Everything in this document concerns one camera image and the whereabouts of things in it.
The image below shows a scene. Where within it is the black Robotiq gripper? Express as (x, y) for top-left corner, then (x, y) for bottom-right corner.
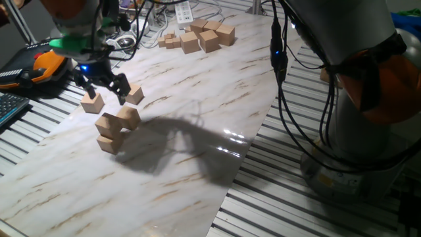
(72, 58), (132, 107)

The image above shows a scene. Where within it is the medium light wooden cube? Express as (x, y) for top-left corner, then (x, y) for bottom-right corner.
(126, 83), (145, 106)
(80, 92), (105, 115)
(94, 112), (123, 140)
(116, 105), (142, 131)
(96, 134), (126, 155)

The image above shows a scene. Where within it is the round metal bowl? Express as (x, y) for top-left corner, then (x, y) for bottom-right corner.
(115, 35), (137, 50)

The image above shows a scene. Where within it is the orange black teach pendant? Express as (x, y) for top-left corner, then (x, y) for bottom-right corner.
(0, 39), (75, 90)

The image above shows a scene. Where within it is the white round socket hub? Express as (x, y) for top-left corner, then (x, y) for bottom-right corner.
(131, 18), (151, 38)

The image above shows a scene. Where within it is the white marble pattern sheet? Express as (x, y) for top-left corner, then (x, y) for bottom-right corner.
(0, 6), (309, 237)

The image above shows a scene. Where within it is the black computer keyboard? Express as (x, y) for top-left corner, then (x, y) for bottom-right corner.
(0, 93), (31, 128)

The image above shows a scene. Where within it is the large light wooden cube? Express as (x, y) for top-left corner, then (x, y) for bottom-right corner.
(198, 29), (221, 54)
(215, 24), (236, 47)
(189, 18), (209, 37)
(203, 20), (223, 33)
(181, 31), (202, 55)

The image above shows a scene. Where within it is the thick grey metal strut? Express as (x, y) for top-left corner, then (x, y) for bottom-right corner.
(2, 0), (37, 45)

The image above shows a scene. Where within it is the white power strip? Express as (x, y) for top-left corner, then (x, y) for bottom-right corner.
(174, 0), (195, 30)

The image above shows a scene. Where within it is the blue fabric bag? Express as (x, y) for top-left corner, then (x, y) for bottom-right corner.
(390, 11), (421, 37)

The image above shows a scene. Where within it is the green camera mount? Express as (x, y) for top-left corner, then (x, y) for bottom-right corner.
(48, 16), (114, 56)

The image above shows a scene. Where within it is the aluminium profile post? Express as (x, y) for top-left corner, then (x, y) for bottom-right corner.
(245, 0), (268, 16)

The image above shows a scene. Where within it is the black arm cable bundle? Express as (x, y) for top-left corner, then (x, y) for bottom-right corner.
(88, 0), (421, 175)

